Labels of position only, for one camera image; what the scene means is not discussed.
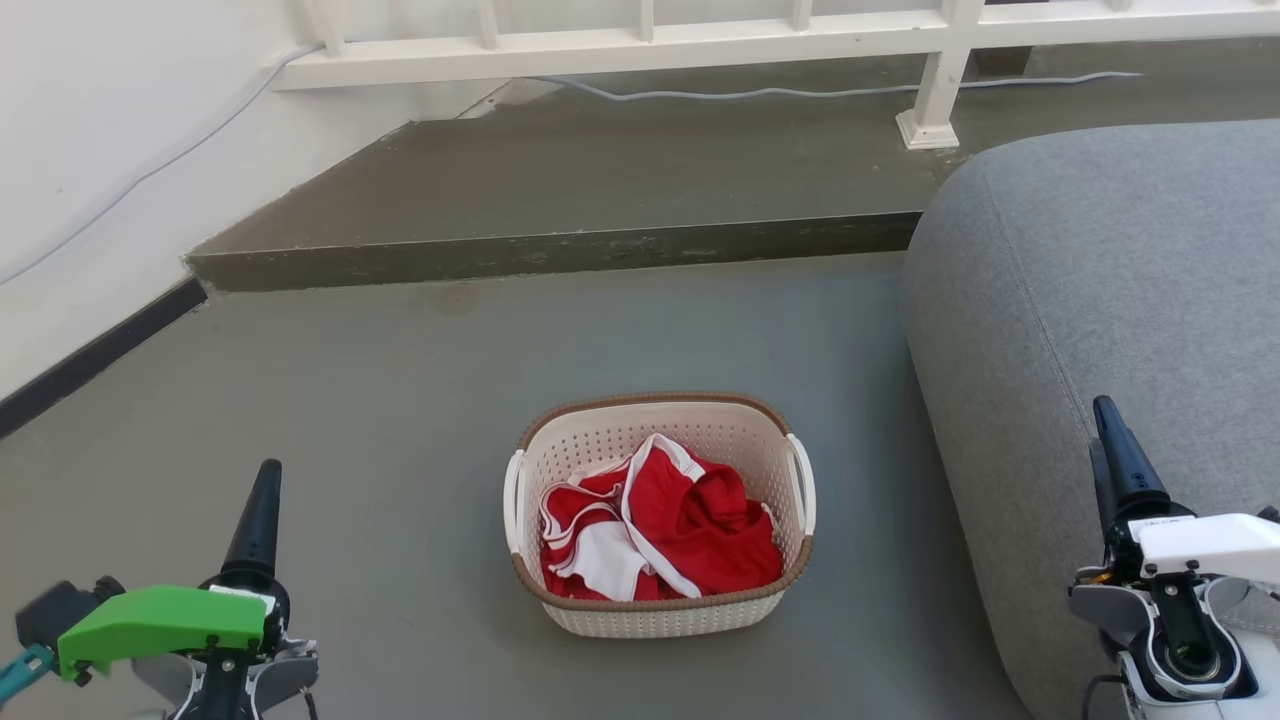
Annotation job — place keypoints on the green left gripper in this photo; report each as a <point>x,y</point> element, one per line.
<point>160,620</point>

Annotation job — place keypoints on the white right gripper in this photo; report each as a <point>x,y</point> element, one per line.
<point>1210,545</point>

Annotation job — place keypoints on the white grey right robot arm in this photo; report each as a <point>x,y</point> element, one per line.
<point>1190,650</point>

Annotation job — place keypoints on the cream woven plastic basket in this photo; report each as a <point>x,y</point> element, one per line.
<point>660,615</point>

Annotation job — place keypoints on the red and white garment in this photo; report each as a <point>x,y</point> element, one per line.
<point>690,520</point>

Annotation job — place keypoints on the grey fabric sofa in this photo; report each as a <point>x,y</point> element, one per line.
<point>1100,280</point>

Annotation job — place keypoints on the black baseboard strip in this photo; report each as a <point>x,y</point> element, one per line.
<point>100,350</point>

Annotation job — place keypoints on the teal connector piece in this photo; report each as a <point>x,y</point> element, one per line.
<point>22,675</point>

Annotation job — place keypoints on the raised concrete step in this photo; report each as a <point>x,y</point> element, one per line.
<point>600,180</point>

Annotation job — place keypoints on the white wooden railing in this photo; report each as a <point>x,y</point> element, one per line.
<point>640,50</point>

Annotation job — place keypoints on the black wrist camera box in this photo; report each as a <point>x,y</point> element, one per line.
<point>55,610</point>

